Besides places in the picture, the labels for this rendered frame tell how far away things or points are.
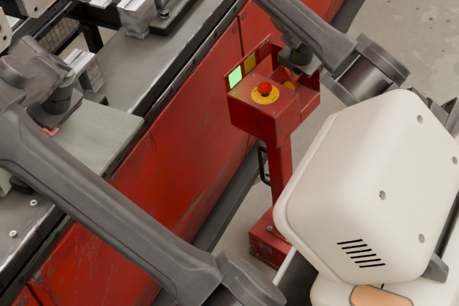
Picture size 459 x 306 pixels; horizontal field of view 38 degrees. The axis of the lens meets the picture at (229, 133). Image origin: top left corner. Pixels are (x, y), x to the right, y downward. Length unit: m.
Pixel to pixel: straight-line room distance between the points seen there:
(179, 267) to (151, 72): 0.97
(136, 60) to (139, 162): 0.26
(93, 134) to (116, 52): 0.43
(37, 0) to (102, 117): 0.27
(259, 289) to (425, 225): 0.20
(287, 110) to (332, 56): 0.66
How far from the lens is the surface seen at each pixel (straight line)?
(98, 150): 1.35
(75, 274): 1.63
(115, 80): 1.68
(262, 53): 1.78
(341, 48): 1.04
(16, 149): 0.73
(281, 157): 1.90
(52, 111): 1.32
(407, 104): 0.82
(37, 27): 1.85
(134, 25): 1.76
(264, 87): 1.67
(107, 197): 0.74
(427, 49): 3.04
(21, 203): 1.49
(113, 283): 1.80
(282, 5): 1.08
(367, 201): 0.72
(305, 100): 1.78
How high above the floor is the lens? 1.96
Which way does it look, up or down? 47 degrees down
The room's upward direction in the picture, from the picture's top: 10 degrees counter-clockwise
